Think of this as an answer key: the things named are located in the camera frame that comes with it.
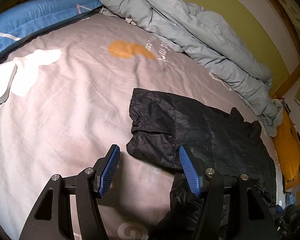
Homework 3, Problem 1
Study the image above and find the black puffer down jacket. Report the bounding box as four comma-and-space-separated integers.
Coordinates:
127, 88, 276, 239

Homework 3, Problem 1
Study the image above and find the dark clothes pile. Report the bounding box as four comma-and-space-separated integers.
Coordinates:
268, 204, 300, 239

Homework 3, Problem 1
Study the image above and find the yellow pillow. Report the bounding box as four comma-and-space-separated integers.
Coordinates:
273, 109, 300, 181

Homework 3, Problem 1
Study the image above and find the grey printed bed sheet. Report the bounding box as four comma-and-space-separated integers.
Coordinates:
0, 14, 257, 239

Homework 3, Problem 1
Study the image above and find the white lamp base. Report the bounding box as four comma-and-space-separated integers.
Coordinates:
0, 61, 17, 104

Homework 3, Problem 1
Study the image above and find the blue pillow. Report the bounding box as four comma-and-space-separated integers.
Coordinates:
0, 0, 102, 59

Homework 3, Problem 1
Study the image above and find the light blue rumpled duvet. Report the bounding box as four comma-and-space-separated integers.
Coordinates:
99, 0, 283, 137

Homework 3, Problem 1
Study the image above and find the wooden bunk bed frame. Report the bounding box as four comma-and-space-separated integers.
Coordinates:
250, 0, 300, 205

